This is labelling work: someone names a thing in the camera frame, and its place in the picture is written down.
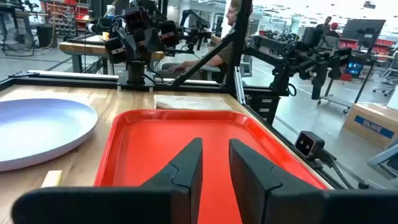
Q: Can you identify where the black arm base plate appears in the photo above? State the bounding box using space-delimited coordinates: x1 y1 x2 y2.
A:
117 70 155 91

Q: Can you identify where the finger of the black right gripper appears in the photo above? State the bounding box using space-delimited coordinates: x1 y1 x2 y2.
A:
144 27 162 54
117 28 137 60

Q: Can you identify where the black drawer unit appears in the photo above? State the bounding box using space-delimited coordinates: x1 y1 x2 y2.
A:
248 93 282 125

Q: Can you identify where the cardboard box blue label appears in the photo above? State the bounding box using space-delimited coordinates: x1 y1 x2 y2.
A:
343 102 398 151

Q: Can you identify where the lavender round plate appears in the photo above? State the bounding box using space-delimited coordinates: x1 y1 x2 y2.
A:
0 98 98 172

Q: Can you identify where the red plastic tray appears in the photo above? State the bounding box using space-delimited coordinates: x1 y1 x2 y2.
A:
94 109 328 224

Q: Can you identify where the black floor fan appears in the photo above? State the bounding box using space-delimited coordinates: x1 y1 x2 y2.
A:
0 0 35 57

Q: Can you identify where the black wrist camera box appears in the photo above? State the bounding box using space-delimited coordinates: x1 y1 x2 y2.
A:
123 6 147 32

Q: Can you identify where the beige napkin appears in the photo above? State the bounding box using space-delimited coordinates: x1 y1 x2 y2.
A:
154 95 234 111

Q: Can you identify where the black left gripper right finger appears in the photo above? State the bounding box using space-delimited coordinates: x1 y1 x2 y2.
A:
229 138 398 224

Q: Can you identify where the black camera cable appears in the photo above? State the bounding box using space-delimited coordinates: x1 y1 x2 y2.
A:
317 149 355 190

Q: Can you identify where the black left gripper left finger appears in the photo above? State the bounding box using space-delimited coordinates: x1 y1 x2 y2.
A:
11 138 203 224

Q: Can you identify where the person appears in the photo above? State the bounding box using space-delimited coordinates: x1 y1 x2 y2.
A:
326 22 341 39
317 16 333 34
169 0 242 74

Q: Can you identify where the black monitor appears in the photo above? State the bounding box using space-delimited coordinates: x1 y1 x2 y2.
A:
341 19 386 50

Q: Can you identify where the wooden background table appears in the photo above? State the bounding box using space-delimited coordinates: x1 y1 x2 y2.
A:
58 34 165 75

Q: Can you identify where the shelf with red bins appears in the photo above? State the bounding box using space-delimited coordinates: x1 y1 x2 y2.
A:
40 0 91 37

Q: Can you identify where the small blue-lit screen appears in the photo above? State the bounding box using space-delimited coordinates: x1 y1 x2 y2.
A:
345 61 364 77

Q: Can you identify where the cream handled knife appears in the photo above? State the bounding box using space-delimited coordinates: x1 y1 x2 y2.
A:
41 170 63 189

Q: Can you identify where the black table-level camera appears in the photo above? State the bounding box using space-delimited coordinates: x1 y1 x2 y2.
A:
294 131 326 161

